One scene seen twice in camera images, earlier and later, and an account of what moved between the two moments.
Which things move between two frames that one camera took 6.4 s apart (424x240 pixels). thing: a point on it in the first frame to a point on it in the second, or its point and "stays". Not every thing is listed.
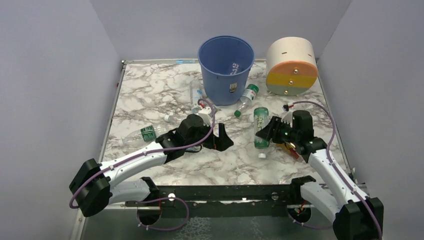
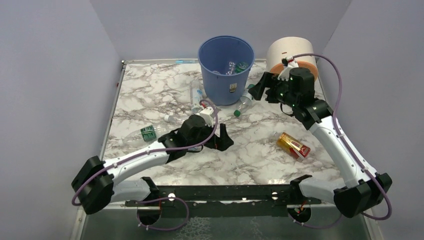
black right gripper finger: x=272 y=131 to x=257 y=91
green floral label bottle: x=261 y=116 to x=241 y=66
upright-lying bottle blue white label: x=196 y=94 stays
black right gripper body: x=276 y=127 to x=268 y=88
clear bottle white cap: x=173 y=119 stays
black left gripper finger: x=223 y=141 stays
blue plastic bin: x=226 y=61 stays
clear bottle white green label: x=244 y=101 stays
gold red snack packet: x=290 y=148 stays
